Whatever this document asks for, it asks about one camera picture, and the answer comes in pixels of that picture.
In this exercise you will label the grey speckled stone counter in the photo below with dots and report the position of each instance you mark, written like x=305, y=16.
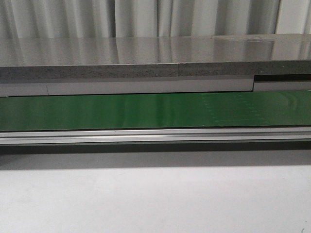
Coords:
x=85, y=66

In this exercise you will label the green conveyor belt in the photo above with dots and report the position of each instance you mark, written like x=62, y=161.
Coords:
x=175, y=110

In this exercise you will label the white pleated curtain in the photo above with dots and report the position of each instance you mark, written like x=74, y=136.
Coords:
x=149, y=18

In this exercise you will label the aluminium conveyor side rail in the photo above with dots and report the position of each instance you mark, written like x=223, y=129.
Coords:
x=155, y=135

